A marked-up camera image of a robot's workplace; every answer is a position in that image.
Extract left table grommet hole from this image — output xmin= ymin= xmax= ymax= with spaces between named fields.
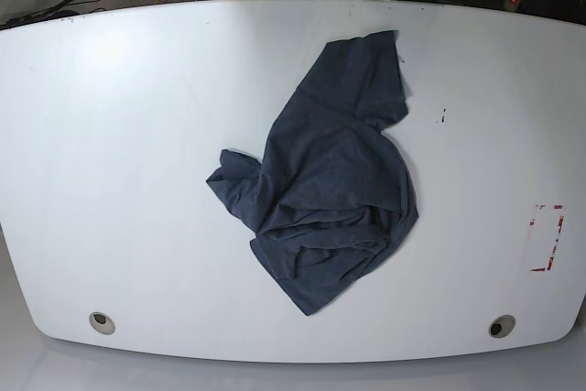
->
xmin=89 ymin=312 xmax=115 ymax=335

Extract table grommet hole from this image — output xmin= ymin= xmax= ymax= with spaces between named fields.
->
xmin=488 ymin=315 xmax=516 ymax=339
xmin=89 ymin=312 xmax=115 ymax=335

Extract right table grommet hole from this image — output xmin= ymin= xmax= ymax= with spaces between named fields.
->
xmin=488 ymin=315 xmax=516 ymax=339

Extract dark blue T-shirt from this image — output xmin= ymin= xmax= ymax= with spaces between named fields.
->
xmin=207 ymin=30 xmax=418 ymax=316

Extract red tape rectangle marking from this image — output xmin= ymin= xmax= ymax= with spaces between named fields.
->
xmin=526 ymin=204 xmax=565 ymax=273

